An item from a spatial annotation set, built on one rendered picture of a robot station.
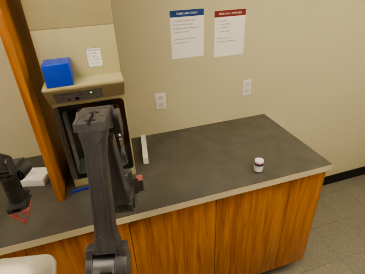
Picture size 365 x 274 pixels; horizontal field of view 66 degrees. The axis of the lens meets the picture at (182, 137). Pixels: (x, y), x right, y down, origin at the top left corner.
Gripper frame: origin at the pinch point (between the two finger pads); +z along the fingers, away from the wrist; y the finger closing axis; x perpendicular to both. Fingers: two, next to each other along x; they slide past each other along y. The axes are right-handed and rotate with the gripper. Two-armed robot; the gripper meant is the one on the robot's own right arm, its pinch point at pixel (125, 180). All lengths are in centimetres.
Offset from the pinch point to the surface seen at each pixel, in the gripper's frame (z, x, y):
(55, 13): 4, -70, 17
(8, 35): -4, -62, 33
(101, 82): 1.1, -42.4, 3.9
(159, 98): 64, -29, -29
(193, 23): 52, -72, -52
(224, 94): 68, -27, -75
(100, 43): 8, -59, 2
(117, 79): 1.8, -43.1, -2.7
